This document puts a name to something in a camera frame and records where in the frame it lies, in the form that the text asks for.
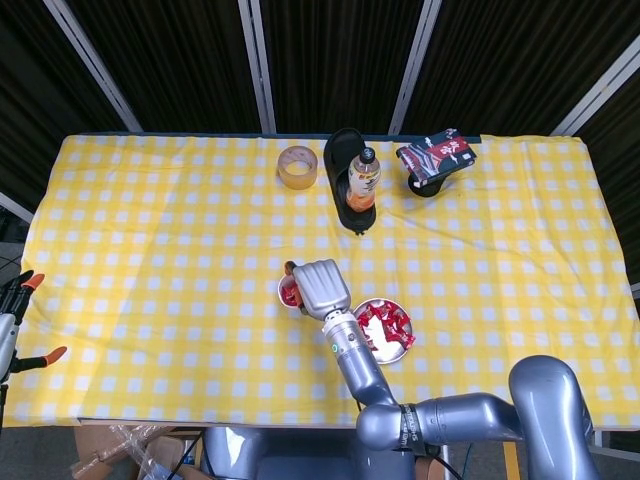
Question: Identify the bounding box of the white paper cup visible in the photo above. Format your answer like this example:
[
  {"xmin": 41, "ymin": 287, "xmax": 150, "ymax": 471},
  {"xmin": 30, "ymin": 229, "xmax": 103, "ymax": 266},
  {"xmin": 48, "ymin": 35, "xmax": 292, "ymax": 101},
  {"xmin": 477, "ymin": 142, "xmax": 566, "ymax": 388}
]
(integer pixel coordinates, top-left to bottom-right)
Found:
[{"xmin": 277, "ymin": 273, "xmax": 305, "ymax": 313}]

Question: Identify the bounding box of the grey robot torso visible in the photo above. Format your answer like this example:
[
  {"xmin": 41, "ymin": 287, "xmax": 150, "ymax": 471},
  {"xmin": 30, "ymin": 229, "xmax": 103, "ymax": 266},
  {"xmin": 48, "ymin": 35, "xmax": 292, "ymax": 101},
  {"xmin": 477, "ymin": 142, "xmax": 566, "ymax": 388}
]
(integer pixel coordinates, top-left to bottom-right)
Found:
[{"xmin": 202, "ymin": 427, "xmax": 416, "ymax": 480}]

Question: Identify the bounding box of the black oval plastic tray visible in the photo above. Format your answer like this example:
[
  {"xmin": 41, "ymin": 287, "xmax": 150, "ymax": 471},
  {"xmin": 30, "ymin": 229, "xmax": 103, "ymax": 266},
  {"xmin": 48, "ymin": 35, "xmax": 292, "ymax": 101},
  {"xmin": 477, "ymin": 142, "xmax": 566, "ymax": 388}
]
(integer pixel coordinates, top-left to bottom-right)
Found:
[{"xmin": 323, "ymin": 127, "xmax": 379, "ymax": 236}]

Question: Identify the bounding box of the metal bowl of red candies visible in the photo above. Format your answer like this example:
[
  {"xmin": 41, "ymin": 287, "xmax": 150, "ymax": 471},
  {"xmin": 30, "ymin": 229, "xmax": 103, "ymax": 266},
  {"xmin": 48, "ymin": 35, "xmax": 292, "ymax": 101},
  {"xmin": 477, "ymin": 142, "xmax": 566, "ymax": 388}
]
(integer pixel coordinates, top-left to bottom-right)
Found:
[{"xmin": 352, "ymin": 297, "xmax": 415, "ymax": 365}]

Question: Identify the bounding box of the yellow table leg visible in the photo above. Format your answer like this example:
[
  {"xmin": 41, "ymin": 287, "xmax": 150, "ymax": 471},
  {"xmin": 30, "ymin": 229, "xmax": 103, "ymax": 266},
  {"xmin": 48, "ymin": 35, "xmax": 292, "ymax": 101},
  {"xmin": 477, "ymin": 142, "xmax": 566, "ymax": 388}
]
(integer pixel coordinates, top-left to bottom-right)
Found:
[{"xmin": 503, "ymin": 439, "xmax": 521, "ymax": 480}]

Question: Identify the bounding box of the black pleated curtain panel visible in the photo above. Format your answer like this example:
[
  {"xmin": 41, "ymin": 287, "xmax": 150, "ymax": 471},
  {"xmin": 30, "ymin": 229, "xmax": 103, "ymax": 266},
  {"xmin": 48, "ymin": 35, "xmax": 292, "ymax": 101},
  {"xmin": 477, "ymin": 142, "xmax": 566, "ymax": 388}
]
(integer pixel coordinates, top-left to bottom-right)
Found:
[
  {"xmin": 574, "ymin": 74, "xmax": 640, "ymax": 291},
  {"xmin": 399, "ymin": 0, "xmax": 640, "ymax": 136},
  {"xmin": 0, "ymin": 0, "xmax": 132, "ymax": 201},
  {"xmin": 259, "ymin": 0, "xmax": 426, "ymax": 135},
  {"xmin": 67, "ymin": 0, "xmax": 265, "ymax": 134}
]

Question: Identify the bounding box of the yellow white checked tablecloth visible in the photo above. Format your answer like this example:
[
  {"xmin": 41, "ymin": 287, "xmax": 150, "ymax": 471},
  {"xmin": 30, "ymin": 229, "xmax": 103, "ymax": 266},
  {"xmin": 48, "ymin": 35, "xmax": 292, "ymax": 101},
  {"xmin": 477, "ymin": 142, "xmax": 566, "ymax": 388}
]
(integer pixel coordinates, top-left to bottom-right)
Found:
[{"xmin": 0, "ymin": 132, "xmax": 640, "ymax": 431}]

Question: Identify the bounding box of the clear plastic wrap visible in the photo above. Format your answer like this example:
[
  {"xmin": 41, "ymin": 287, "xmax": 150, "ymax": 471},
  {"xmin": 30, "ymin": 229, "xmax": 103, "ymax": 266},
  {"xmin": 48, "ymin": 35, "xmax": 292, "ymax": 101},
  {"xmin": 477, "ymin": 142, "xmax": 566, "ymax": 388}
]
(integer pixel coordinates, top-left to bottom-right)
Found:
[{"xmin": 102, "ymin": 423, "xmax": 174, "ymax": 480}]

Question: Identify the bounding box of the black small bowl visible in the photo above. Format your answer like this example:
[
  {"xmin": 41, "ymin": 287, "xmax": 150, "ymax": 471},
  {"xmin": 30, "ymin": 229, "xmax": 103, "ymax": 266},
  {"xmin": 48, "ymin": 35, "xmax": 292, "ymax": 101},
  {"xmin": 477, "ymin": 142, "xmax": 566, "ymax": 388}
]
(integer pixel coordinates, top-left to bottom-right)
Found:
[{"xmin": 407, "ymin": 167, "xmax": 454, "ymax": 199}]

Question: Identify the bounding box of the brown cardboard box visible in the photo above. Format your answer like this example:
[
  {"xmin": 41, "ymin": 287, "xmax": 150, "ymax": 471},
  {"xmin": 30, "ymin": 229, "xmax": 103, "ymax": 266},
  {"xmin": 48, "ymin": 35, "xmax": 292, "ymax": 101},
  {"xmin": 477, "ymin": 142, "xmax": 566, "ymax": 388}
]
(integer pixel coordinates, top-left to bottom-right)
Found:
[{"xmin": 69, "ymin": 424, "xmax": 204, "ymax": 480}]

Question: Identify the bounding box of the brown packing tape roll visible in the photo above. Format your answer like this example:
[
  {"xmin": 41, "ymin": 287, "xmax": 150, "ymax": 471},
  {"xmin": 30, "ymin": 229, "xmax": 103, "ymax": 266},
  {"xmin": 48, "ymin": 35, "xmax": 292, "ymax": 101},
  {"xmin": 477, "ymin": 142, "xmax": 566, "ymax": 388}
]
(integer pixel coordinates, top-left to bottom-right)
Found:
[{"xmin": 277, "ymin": 145, "xmax": 319, "ymax": 191}]

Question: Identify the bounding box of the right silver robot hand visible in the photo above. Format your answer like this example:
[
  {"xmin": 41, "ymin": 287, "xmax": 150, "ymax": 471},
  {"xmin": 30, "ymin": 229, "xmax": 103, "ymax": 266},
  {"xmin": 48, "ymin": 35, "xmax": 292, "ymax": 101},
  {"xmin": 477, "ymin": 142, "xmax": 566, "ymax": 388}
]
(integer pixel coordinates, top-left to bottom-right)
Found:
[{"xmin": 283, "ymin": 258, "xmax": 353, "ymax": 317}]

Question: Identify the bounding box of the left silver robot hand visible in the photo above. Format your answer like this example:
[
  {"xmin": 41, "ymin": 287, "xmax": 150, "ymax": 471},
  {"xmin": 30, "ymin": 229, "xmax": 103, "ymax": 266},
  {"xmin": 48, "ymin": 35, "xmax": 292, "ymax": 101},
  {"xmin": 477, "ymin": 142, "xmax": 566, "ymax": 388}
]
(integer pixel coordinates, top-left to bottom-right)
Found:
[{"xmin": 0, "ymin": 269, "xmax": 68, "ymax": 389}]

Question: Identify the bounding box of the orange drink plastic bottle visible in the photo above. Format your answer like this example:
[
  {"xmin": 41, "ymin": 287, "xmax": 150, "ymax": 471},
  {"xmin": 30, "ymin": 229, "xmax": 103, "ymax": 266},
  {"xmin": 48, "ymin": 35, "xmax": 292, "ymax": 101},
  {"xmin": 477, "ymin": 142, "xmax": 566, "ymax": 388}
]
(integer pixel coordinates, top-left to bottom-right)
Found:
[{"xmin": 344, "ymin": 147, "xmax": 382, "ymax": 214}]

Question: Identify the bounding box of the white metal frame post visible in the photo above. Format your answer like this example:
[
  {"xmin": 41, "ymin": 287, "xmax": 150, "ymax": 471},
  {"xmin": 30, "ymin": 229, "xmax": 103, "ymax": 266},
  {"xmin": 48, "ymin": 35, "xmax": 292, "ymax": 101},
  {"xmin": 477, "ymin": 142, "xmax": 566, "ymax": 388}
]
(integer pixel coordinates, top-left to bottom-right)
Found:
[
  {"xmin": 388, "ymin": 0, "xmax": 444, "ymax": 135},
  {"xmin": 42, "ymin": 0, "xmax": 145, "ymax": 134},
  {"xmin": 549, "ymin": 34, "xmax": 640, "ymax": 137},
  {"xmin": 0, "ymin": 191, "xmax": 35, "ymax": 225},
  {"xmin": 237, "ymin": 0, "xmax": 278, "ymax": 135}
]

